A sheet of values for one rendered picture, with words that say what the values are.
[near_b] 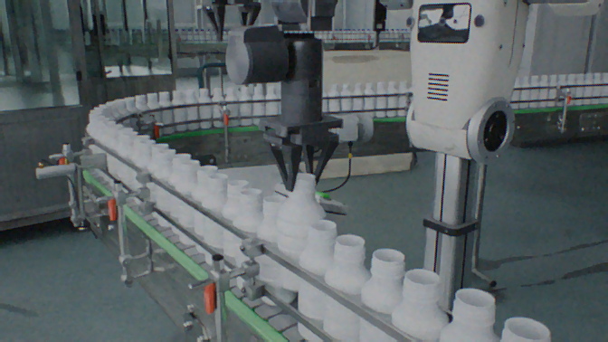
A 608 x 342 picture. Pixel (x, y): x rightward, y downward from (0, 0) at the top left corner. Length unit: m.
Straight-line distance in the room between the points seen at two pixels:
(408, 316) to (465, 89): 0.72
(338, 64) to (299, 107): 4.12
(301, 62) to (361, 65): 4.22
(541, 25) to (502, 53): 5.41
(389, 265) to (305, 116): 0.22
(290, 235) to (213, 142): 1.53
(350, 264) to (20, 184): 3.31
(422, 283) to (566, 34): 6.38
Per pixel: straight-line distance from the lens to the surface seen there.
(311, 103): 0.67
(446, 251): 1.35
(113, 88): 5.81
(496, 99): 1.24
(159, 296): 1.19
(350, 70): 4.83
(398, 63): 5.04
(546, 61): 6.72
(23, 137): 3.74
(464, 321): 0.53
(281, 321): 0.78
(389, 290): 0.60
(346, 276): 0.63
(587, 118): 3.22
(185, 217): 1.02
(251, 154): 2.26
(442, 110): 1.23
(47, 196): 3.85
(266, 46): 0.63
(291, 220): 0.70
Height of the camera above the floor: 1.42
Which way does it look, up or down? 16 degrees down
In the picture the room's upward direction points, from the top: straight up
